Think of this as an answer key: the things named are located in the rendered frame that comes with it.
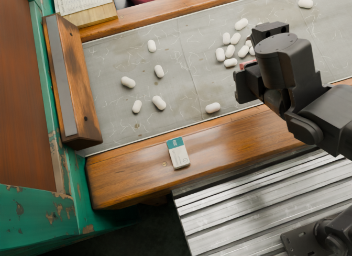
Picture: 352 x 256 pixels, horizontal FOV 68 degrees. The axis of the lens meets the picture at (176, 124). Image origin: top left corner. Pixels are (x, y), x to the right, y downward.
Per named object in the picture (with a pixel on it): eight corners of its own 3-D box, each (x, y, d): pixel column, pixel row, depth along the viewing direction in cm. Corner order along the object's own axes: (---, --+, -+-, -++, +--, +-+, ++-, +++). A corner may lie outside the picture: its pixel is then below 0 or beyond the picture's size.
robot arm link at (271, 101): (254, 78, 42) (277, 95, 36) (286, 62, 42) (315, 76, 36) (264, 111, 46) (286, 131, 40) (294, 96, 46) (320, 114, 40)
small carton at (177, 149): (190, 165, 55) (190, 163, 53) (174, 169, 54) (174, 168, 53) (182, 138, 57) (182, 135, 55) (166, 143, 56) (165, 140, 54)
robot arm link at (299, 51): (235, 57, 38) (303, 74, 28) (281, 28, 39) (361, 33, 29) (256, 119, 44) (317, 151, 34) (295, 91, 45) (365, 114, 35)
